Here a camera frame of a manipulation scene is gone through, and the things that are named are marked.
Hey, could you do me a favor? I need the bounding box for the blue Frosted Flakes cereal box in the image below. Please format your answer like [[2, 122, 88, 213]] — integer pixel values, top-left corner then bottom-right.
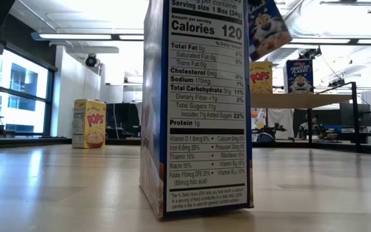
[[283, 59, 314, 95], [139, 0, 254, 221], [247, 0, 293, 62]]

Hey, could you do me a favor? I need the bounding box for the yellow Corn Pops cereal box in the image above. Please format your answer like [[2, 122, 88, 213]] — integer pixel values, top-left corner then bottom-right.
[[249, 61, 274, 95], [71, 98, 107, 150]]

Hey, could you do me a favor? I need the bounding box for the white cartoon print cloth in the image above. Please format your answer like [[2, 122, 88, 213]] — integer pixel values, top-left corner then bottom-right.
[[251, 108, 295, 142]]

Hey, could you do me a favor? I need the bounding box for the black ceiling spotlight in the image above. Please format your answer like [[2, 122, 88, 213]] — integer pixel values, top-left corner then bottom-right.
[[84, 53, 99, 68]]

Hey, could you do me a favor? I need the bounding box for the person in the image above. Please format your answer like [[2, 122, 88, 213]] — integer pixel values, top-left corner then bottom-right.
[[298, 113, 327, 140]]

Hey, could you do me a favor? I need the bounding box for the long ceiling light strip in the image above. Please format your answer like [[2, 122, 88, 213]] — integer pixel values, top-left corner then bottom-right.
[[30, 31, 144, 42], [288, 35, 371, 46]]

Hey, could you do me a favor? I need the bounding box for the black computer monitor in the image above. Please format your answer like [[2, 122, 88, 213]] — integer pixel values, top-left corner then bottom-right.
[[339, 102, 371, 127]]

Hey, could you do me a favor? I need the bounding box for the wooden shelf with black frame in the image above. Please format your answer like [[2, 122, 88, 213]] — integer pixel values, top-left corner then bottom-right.
[[249, 81, 362, 153]]

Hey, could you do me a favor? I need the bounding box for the black ceiling camera rig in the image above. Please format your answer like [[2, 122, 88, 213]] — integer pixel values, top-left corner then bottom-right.
[[328, 77, 347, 88], [298, 46, 323, 61]]

